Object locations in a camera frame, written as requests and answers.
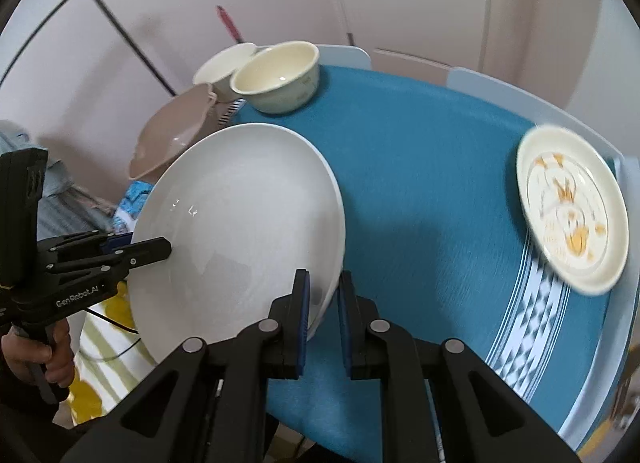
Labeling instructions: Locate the person's left hand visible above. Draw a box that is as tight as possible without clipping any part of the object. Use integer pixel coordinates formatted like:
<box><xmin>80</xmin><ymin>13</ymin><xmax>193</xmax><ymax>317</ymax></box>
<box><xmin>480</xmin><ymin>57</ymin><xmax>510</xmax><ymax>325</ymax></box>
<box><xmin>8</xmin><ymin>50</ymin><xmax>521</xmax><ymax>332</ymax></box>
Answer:
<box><xmin>0</xmin><ymin>318</ymin><xmax>77</xmax><ymax>388</ymax></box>

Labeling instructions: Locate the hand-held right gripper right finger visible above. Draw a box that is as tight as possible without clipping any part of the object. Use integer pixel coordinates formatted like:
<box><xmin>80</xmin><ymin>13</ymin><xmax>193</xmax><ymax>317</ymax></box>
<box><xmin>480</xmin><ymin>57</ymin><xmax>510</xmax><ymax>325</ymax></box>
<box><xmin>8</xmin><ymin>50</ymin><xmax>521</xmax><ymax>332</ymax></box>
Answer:
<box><xmin>337</xmin><ymin>270</ymin><xmax>581</xmax><ymax>463</ymax></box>

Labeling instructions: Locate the cream bowl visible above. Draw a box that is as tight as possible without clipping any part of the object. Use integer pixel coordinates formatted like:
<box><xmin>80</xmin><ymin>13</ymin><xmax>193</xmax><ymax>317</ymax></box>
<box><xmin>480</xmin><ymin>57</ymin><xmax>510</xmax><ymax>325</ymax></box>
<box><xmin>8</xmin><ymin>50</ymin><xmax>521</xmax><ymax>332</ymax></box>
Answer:
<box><xmin>229</xmin><ymin>41</ymin><xmax>321</xmax><ymax>115</ymax></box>

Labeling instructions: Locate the cream plate with yellow print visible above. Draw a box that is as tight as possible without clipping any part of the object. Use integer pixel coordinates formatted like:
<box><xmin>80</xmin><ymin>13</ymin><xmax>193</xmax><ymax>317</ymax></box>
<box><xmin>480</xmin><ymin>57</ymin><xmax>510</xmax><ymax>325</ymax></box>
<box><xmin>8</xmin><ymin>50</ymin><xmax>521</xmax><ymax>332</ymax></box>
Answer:
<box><xmin>515</xmin><ymin>123</ymin><xmax>630</xmax><ymax>297</ymax></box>

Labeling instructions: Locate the blue patterned tablecloth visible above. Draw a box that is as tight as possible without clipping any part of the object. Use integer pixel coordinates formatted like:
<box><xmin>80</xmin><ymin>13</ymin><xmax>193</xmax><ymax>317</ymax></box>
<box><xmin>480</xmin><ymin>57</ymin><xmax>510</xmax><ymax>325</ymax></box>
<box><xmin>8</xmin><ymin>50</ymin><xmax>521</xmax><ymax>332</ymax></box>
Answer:
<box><xmin>112</xmin><ymin>65</ymin><xmax>627</xmax><ymax>455</ymax></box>

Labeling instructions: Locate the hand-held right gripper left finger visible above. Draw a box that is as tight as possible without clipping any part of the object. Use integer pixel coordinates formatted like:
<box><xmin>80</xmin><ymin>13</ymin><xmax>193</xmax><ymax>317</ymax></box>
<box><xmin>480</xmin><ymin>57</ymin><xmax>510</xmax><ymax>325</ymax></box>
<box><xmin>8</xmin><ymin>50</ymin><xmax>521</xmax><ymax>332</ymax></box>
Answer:
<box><xmin>60</xmin><ymin>269</ymin><xmax>313</xmax><ymax>463</ymax></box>

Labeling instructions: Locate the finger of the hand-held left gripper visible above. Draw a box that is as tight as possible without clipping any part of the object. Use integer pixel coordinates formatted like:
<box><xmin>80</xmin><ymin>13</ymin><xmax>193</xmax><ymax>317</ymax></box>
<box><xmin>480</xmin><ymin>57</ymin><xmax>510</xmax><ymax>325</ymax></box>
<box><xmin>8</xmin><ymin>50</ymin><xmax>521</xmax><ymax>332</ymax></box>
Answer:
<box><xmin>45</xmin><ymin>237</ymin><xmax>173</xmax><ymax>277</ymax></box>
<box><xmin>37</xmin><ymin>231</ymin><xmax>135</xmax><ymax>255</ymax></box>

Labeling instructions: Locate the white panel door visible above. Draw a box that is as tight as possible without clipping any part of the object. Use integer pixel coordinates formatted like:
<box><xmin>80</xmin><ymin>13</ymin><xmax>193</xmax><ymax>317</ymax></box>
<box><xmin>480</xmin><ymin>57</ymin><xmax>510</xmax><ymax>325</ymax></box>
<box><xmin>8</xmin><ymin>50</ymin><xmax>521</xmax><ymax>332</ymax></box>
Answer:
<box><xmin>320</xmin><ymin>0</ymin><xmax>502</xmax><ymax>74</ymax></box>

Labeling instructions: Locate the brown square bowl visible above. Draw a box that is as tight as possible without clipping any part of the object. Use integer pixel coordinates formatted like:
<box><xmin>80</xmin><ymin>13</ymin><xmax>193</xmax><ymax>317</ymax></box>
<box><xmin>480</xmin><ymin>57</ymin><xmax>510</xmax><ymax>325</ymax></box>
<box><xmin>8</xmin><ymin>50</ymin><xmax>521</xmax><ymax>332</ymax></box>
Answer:
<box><xmin>127</xmin><ymin>82</ymin><xmax>219</xmax><ymax>182</ymax></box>

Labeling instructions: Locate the yellow patterned blanket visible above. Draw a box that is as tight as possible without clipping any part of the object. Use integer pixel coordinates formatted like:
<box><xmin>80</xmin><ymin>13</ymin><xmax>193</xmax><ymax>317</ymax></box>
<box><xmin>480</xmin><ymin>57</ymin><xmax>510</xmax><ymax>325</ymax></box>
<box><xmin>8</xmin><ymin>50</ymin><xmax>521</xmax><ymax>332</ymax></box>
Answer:
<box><xmin>64</xmin><ymin>283</ymin><xmax>162</xmax><ymax>427</ymax></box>

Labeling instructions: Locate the black cable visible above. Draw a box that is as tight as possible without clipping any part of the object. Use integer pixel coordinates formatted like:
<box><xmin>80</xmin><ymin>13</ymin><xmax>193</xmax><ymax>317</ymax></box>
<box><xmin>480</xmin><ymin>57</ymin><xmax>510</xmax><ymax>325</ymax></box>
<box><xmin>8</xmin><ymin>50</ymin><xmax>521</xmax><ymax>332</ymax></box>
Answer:
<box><xmin>81</xmin><ymin>307</ymin><xmax>142</xmax><ymax>360</ymax></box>

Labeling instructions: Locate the light blue cloth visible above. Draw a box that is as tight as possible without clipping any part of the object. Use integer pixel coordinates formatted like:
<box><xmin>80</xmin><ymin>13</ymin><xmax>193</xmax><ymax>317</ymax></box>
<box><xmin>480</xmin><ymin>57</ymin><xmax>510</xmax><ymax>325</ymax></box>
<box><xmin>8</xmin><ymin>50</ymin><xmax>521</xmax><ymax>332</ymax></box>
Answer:
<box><xmin>0</xmin><ymin>120</ymin><xmax>132</xmax><ymax>244</ymax></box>

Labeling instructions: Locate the pink long-handled tool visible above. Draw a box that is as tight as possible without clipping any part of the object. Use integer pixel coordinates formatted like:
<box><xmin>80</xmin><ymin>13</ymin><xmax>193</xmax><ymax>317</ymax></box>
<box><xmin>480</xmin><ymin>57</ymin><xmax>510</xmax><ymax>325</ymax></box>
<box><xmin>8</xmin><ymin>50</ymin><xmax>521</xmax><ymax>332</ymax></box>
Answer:
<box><xmin>215</xmin><ymin>5</ymin><xmax>246</xmax><ymax>44</ymax></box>

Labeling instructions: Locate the black metal rack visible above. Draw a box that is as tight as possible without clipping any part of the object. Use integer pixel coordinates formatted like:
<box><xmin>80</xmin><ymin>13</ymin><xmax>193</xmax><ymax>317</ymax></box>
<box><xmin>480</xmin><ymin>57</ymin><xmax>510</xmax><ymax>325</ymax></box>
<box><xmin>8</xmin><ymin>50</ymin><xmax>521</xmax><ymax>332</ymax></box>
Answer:
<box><xmin>0</xmin><ymin>0</ymin><xmax>179</xmax><ymax>96</ymax></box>

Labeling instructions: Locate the large white plate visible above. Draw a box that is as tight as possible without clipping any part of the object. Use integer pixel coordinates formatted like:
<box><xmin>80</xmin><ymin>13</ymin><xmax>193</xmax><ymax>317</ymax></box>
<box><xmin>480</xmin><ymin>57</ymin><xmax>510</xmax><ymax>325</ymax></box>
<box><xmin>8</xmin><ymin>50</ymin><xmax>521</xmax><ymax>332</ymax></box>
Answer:
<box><xmin>127</xmin><ymin>123</ymin><xmax>347</xmax><ymax>365</ymax></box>

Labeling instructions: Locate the white bowl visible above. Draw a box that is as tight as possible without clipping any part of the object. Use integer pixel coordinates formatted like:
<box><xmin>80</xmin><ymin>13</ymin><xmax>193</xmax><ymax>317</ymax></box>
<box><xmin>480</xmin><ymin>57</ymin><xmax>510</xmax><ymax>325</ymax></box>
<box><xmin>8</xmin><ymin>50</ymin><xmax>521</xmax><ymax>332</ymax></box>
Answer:
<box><xmin>192</xmin><ymin>42</ymin><xmax>259</xmax><ymax>92</ymax></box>

